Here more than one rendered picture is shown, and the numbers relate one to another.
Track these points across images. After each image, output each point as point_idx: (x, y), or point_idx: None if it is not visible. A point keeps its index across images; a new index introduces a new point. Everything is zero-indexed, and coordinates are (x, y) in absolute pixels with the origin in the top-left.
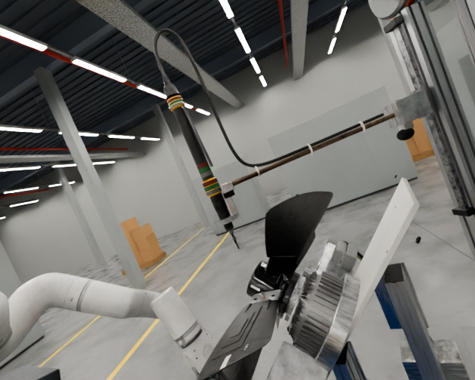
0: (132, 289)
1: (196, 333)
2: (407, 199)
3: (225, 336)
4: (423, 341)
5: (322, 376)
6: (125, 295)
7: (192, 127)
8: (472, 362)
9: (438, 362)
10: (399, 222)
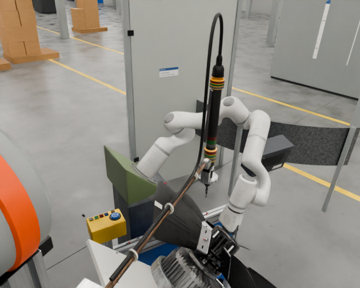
0: (251, 160)
1: (228, 206)
2: (96, 255)
3: (192, 204)
4: None
5: None
6: (245, 157)
7: (207, 107)
8: None
9: None
10: (104, 251)
